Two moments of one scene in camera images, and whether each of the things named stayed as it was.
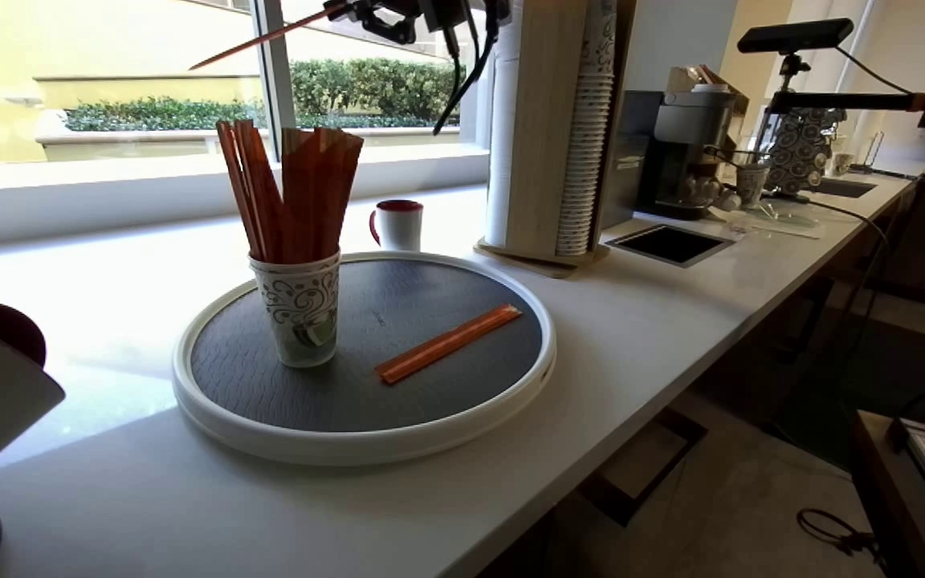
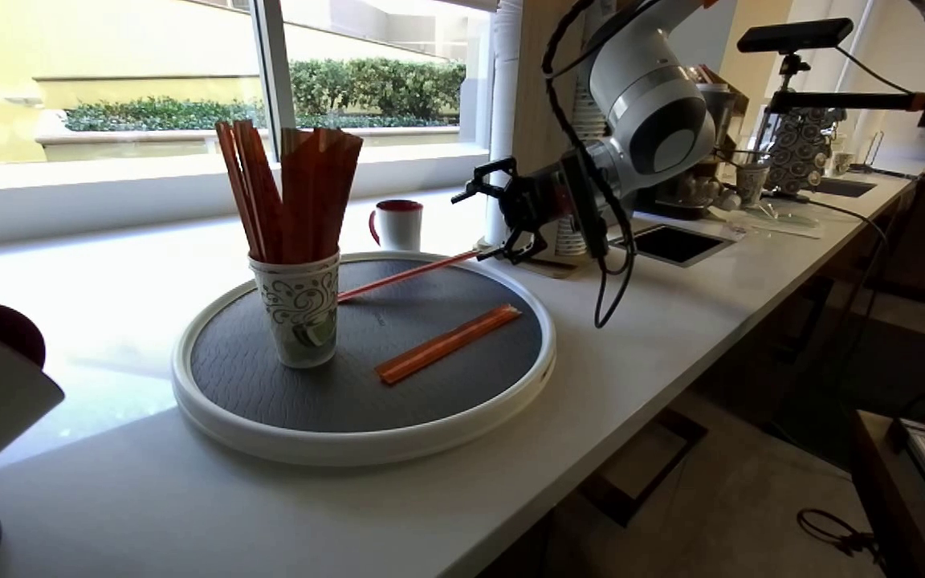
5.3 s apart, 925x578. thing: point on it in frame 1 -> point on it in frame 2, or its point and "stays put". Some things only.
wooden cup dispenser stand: (538, 136) stays put
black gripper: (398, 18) -> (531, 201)
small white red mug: (396, 226) stays put
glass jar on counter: (796, 146) stays put
